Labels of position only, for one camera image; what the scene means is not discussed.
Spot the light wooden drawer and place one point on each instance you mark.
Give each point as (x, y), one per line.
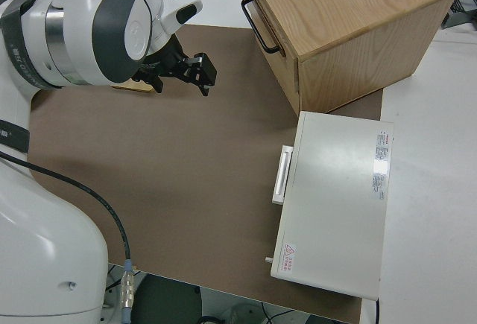
(277, 67)

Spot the white toaster oven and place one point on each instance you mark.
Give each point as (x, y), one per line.
(335, 205)

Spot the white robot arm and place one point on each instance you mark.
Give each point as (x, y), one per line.
(56, 227)

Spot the wooden mug rack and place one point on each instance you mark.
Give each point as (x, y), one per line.
(130, 86)

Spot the brown table mat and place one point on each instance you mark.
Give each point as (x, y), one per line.
(186, 171)

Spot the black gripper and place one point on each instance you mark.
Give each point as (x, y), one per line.
(175, 61)

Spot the light wooden cabinet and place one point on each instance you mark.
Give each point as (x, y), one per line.
(372, 33)

